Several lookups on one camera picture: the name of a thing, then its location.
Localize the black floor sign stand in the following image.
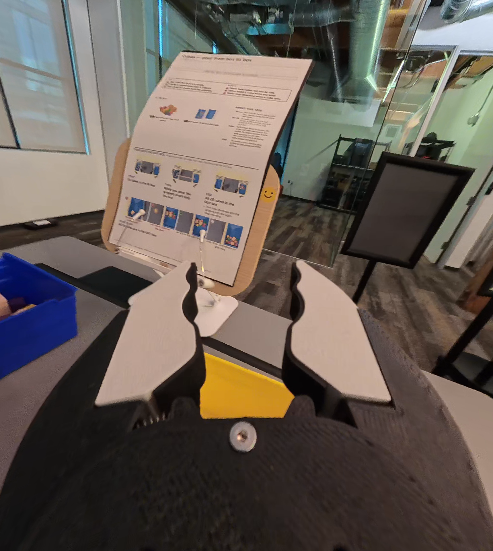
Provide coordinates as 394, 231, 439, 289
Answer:
340, 151, 476, 304

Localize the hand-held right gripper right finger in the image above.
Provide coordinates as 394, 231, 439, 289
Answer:
282, 260, 392, 418

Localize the printed instruction sheet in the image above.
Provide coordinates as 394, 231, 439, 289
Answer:
109, 53, 314, 286

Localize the white tablet stand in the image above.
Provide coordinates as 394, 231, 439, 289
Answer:
128, 228, 239, 337

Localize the black shelf rack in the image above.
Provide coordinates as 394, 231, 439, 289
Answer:
319, 134, 391, 212

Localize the black rectangular table mat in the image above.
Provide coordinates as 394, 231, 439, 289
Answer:
36, 263, 157, 311

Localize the blue plastic box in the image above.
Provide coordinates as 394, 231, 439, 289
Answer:
0, 253, 78, 396

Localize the yellow flat card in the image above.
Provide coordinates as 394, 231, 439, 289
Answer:
200, 353, 295, 419

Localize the large blinded window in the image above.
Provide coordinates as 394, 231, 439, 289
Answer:
0, 0, 90, 155

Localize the rounded wooden display board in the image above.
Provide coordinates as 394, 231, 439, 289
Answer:
101, 140, 280, 298

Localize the side table with black legs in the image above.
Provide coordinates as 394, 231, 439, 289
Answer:
431, 181, 493, 407

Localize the silver ventilation duct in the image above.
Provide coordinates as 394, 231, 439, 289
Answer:
330, 0, 387, 104
440, 0, 493, 23

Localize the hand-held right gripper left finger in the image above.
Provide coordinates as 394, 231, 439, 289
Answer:
94, 262, 207, 416

